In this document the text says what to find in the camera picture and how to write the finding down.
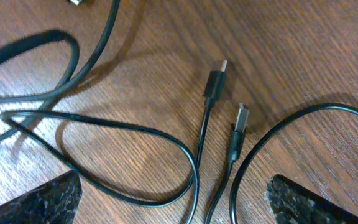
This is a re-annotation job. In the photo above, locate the black usb cable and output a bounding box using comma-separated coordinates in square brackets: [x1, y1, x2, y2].
[0, 58, 229, 224]

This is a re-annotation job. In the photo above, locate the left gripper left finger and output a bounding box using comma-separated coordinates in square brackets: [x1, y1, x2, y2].
[0, 171, 82, 224]

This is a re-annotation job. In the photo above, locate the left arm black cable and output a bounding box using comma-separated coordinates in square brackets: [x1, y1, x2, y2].
[0, 0, 121, 152]

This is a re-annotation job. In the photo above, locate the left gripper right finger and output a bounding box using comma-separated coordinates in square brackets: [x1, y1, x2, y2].
[265, 174, 358, 224]

